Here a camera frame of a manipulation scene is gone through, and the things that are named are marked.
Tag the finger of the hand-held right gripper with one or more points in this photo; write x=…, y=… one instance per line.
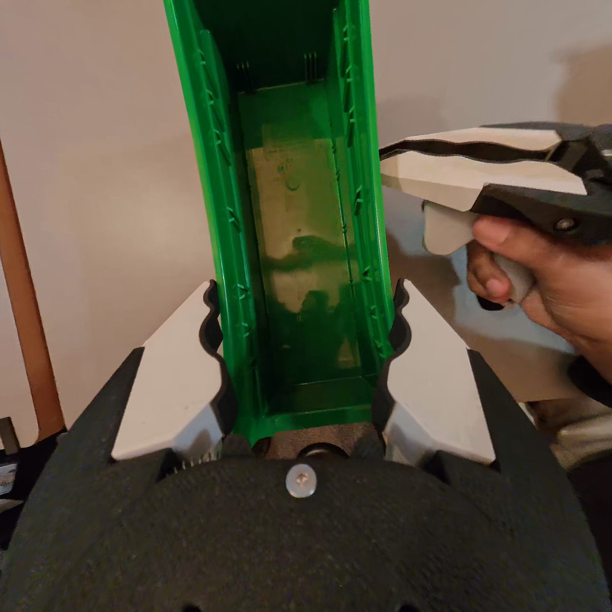
x=502, y=138
x=454, y=177

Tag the person's right leg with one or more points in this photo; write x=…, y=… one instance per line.
x=583, y=430

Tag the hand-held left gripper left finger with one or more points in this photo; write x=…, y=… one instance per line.
x=167, y=392

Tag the green plastic bin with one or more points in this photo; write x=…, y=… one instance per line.
x=287, y=191

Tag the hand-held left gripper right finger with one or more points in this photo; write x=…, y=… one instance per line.
x=440, y=392

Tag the person's right hand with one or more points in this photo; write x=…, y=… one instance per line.
x=564, y=287

